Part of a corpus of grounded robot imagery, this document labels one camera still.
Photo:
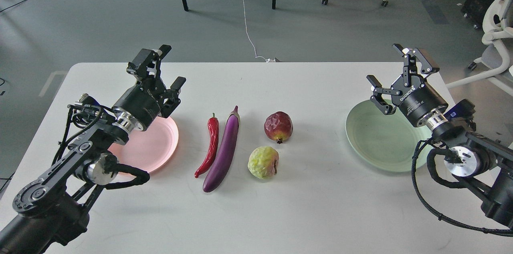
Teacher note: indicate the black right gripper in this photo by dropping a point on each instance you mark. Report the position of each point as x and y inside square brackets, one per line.
[415, 101]

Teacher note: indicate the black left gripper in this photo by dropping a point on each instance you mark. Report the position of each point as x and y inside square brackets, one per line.
[149, 98]

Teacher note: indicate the red chili pepper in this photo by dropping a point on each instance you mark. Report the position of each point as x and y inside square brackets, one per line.
[213, 130]

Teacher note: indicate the purple eggplant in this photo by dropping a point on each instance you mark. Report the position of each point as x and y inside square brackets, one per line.
[224, 158]

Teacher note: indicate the red pomegranate fruit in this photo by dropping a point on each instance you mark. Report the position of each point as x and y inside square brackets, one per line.
[278, 127]

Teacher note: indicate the yellow-green custard apple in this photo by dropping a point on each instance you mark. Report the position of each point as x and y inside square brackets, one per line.
[263, 162]

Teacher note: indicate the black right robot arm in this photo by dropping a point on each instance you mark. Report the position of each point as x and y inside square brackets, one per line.
[460, 157]

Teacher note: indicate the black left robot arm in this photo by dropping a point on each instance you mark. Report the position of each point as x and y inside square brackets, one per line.
[54, 208]

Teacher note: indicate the light green plate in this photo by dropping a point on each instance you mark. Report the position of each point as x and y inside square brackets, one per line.
[386, 142]

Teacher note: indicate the pink plate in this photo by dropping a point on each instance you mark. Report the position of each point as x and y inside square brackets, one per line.
[151, 149]

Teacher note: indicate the white office chair right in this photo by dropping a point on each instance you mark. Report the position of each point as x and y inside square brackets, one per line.
[497, 57]

